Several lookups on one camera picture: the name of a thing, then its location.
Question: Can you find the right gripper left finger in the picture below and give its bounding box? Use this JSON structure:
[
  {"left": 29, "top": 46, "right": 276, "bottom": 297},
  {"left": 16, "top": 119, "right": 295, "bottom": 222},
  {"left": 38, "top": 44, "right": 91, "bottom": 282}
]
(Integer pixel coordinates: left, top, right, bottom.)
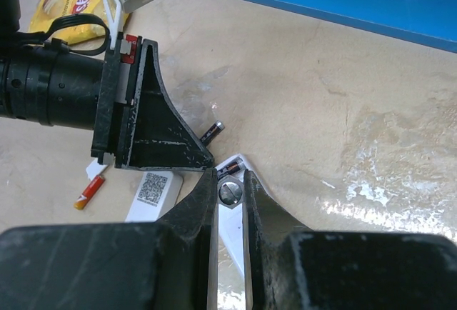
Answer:
[{"left": 153, "top": 169, "right": 219, "bottom": 309}]

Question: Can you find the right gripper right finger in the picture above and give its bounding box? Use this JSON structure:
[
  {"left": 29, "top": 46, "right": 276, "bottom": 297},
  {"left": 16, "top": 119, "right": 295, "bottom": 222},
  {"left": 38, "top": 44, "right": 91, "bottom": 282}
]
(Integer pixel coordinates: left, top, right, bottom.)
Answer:
[{"left": 243, "top": 169, "right": 310, "bottom": 309}]

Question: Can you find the yellow Lays chips bag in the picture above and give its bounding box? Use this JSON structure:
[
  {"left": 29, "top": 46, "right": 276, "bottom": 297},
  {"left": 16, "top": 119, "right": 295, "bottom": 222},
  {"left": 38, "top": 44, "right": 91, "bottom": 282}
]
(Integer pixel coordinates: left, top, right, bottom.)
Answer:
[{"left": 29, "top": 0, "right": 108, "bottom": 45}]

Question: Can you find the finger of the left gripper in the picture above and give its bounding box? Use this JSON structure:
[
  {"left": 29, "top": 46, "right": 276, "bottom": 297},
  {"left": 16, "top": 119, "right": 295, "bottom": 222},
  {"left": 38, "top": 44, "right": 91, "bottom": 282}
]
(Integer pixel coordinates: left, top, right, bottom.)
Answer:
[{"left": 114, "top": 39, "right": 214, "bottom": 171}]

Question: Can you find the slim white remote control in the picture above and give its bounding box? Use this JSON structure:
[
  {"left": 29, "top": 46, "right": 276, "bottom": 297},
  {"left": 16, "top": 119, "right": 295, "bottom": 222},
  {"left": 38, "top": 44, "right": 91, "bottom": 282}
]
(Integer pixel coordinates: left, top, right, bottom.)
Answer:
[{"left": 125, "top": 171, "right": 183, "bottom": 223}]

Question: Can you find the slim white battery cover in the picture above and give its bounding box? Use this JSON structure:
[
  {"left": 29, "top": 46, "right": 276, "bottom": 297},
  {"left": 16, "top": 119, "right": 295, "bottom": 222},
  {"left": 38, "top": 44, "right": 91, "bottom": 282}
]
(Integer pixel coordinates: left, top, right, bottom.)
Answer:
[{"left": 86, "top": 159, "right": 109, "bottom": 181}]

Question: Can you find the red battery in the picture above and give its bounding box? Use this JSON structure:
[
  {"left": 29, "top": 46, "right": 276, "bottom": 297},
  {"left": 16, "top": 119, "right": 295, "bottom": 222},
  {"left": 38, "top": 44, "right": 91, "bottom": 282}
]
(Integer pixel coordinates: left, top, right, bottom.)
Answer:
[{"left": 74, "top": 175, "right": 105, "bottom": 211}]

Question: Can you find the wide white remote control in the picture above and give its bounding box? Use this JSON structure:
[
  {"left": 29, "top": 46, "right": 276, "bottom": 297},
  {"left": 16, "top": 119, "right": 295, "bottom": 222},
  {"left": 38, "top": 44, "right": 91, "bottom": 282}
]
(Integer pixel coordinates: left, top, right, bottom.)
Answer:
[{"left": 214, "top": 152, "right": 304, "bottom": 282}]

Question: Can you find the black battery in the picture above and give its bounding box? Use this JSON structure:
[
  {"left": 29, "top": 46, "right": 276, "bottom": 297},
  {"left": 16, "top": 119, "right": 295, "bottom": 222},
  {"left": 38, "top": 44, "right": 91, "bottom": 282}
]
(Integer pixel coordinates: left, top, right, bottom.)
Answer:
[
  {"left": 217, "top": 159, "right": 246, "bottom": 179},
  {"left": 200, "top": 121, "right": 225, "bottom": 146}
]

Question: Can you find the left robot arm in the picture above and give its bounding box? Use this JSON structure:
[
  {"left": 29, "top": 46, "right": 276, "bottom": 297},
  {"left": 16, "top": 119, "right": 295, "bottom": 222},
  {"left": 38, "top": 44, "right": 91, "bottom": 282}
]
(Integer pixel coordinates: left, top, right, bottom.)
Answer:
[{"left": 1, "top": 0, "right": 214, "bottom": 171}]

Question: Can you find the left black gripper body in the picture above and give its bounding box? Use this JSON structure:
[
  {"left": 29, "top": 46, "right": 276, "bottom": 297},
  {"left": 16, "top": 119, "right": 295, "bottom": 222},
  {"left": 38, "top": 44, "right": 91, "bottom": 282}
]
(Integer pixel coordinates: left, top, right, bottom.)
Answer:
[{"left": 1, "top": 34, "right": 143, "bottom": 162}]

